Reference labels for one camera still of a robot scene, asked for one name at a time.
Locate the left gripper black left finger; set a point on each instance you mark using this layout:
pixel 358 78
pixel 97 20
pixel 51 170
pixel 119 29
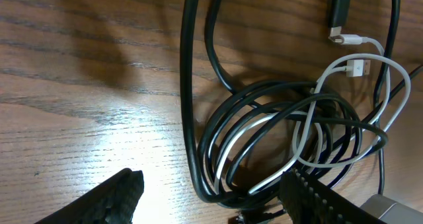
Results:
pixel 112 202

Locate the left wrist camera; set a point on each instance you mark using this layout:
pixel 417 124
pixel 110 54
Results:
pixel 391 211

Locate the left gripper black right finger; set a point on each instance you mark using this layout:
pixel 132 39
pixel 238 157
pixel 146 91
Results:
pixel 306 200

